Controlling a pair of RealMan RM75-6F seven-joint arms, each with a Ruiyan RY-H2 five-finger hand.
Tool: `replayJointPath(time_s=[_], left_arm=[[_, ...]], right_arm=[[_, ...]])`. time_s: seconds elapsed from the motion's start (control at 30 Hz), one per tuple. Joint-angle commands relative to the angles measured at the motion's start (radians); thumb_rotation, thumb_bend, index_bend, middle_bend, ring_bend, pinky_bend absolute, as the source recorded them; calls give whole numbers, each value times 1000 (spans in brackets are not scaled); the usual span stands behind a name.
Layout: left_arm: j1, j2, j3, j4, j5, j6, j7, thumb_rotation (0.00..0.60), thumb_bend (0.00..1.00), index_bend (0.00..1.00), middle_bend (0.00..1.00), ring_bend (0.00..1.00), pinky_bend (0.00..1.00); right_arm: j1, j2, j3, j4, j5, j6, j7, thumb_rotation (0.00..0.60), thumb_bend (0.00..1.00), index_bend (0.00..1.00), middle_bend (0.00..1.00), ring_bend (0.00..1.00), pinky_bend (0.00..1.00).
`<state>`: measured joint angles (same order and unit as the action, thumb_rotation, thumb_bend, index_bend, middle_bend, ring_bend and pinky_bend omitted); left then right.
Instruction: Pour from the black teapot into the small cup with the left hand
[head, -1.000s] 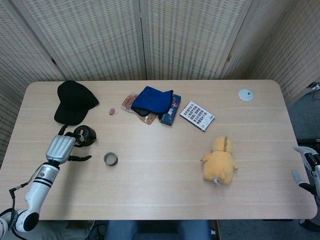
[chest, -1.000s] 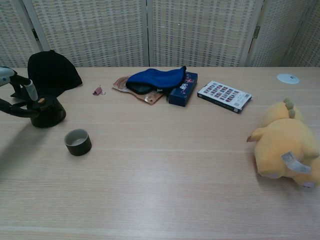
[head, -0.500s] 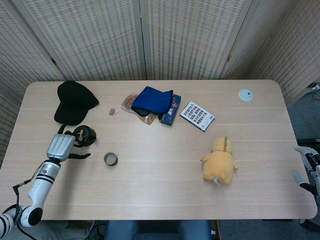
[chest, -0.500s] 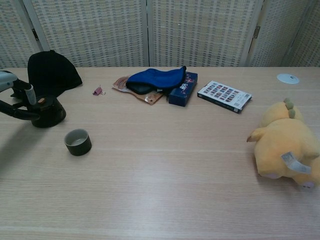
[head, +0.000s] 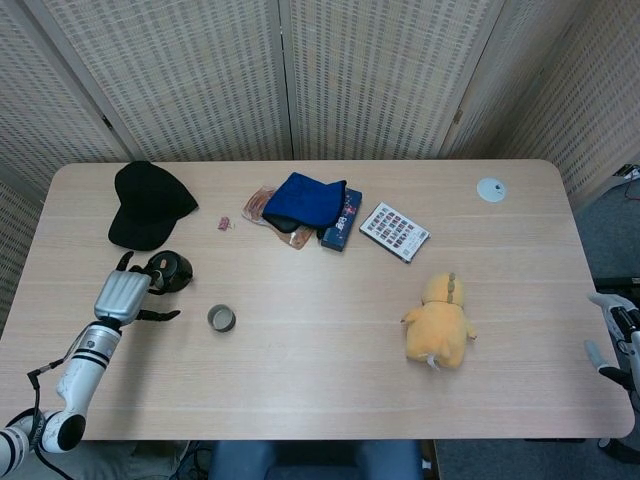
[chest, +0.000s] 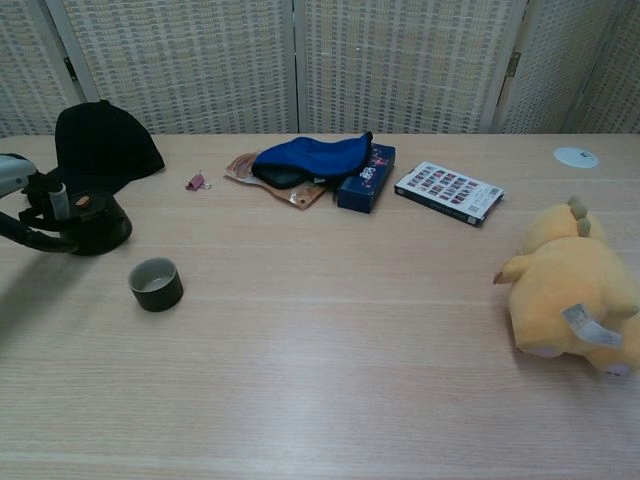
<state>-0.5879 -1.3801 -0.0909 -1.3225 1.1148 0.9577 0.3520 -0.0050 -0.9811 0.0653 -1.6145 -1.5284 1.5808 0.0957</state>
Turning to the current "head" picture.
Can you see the left silver and black robot hand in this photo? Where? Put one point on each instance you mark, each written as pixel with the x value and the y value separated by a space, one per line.
pixel 120 297

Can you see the right silver and black robot hand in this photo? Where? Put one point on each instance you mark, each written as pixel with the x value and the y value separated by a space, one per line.
pixel 632 360

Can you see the black teapot with wooden knob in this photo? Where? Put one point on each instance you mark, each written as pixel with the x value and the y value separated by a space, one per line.
pixel 177 274

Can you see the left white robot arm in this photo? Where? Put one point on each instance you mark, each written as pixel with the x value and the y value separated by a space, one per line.
pixel 82 380

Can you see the black metal table foot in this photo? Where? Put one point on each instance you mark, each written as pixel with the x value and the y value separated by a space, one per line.
pixel 612 446

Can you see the black baseball cap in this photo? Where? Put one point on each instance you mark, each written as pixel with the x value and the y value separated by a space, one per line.
pixel 145 205

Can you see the small dark cup, white inside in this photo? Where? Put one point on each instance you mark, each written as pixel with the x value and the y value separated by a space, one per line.
pixel 222 327

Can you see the pink binder clip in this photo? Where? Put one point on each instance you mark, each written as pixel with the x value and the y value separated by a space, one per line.
pixel 223 224

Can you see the orange snack packet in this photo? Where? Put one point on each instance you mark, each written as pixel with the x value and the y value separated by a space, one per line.
pixel 254 207

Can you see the black soft case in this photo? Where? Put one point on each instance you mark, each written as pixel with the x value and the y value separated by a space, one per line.
pixel 282 225

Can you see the yellow plush toy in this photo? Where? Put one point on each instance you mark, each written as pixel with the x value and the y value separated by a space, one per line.
pixel 437 325

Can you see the blue fabric pouch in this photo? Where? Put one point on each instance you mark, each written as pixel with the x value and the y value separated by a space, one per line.
pixel 305 200

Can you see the dark blue printed box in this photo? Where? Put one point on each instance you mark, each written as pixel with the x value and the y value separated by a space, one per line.
pixel 340 231

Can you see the woven folding screen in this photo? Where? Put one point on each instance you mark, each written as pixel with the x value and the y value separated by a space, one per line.
pixel 200 75

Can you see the brass screen hinge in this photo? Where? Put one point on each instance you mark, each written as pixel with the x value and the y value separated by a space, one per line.
pixel 458 118

